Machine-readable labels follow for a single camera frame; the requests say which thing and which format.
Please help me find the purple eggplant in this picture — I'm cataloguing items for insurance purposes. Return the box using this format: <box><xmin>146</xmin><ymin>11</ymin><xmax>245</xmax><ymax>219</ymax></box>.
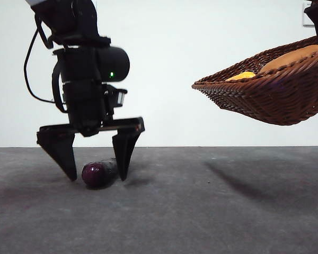
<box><xmin>81</xmin><ymin>157</ymin><xmax>120</xmax><ymax>189</ymax></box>

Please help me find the yellow corn cob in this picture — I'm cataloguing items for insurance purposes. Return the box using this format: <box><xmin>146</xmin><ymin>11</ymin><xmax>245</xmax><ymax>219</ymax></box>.
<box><xmin>225</xmin><ymin>71</ymin><xmax>256</xmax><ymax>81</ymax></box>

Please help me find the brown wicker basket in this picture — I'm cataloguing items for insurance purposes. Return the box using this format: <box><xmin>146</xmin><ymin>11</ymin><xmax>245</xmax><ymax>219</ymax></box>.
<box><xmin>191</xmin><ymin>35</ymin><xmax>318</xmax><ymax>126</ymax></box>

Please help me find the brown potato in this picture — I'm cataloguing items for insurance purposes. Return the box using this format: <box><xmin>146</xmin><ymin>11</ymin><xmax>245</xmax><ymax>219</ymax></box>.
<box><xmin>259</xmin><ymin>44</ymin><xmax>318</xmax><ymax>74</ymax></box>

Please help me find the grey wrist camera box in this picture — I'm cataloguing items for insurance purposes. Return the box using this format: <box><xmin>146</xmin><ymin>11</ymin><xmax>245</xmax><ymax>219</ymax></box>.
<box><xmin>104</xmin><ymin>84</ymin><xmax>128</xmax><ymax>111</ymax></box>

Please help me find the black cable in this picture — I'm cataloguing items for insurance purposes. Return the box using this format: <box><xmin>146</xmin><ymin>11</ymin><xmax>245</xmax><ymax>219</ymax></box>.
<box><xmin>23</xmin><ymin>15</ymin><xmax>67</xmax><ymax>113</ymax></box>

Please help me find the white wall socket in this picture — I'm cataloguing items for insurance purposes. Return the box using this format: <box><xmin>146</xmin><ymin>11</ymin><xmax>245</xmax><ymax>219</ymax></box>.
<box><xmin>302</xmin><ymin>2</ymin><xmax>315</xmax><ymax>27</ymax></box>

